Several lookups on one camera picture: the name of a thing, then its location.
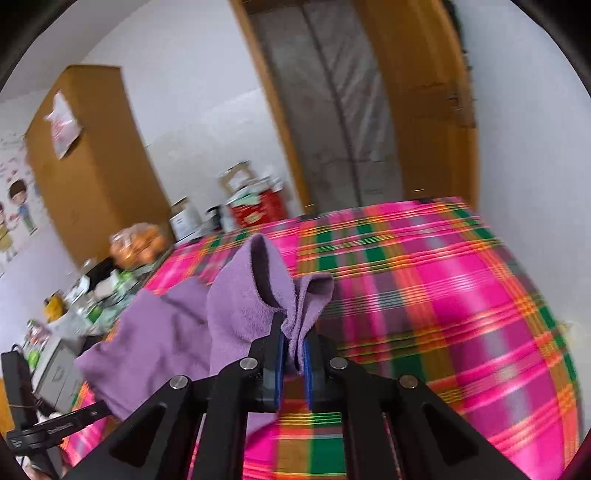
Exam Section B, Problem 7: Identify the wooden door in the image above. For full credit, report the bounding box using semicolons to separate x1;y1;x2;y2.
354;0;479;207

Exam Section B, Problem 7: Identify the brown cardboard parcel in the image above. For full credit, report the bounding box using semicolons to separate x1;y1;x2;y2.
218;161;257;196

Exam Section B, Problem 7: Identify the wooden wardrobe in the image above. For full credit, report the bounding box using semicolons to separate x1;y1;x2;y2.
25;65;171;265

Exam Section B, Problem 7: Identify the cartoon wall sticker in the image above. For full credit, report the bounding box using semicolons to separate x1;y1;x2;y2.
0;132;48;276

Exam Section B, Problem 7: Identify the purple fleece garment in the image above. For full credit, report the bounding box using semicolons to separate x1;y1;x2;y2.
75;234;335;420

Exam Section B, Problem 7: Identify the pink plaid tablecloth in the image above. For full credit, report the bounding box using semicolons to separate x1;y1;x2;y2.
62;198;582;479

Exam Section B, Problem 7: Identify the plastic bag on wardrobe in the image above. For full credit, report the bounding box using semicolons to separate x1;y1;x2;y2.
44;91;82;160

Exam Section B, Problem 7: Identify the cluttered glass side table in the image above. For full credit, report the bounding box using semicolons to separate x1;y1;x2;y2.
19;254;167;358

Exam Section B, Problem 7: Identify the black spray bottle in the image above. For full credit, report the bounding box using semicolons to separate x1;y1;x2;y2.
206;205;223;232

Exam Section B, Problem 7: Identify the bag of oranges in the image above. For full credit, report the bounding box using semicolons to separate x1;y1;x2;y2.
109;223;169;270

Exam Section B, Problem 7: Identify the red gift box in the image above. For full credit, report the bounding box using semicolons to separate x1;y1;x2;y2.
228;189;287;228

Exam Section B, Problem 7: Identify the white cardboard box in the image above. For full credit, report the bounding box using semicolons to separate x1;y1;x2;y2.
169;197;202;241

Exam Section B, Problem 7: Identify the plastic-covered doorway curtain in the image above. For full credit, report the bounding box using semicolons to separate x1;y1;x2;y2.
249;1;403;212

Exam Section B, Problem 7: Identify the grey drawer cabinet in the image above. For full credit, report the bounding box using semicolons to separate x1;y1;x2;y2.
32;336;83;414

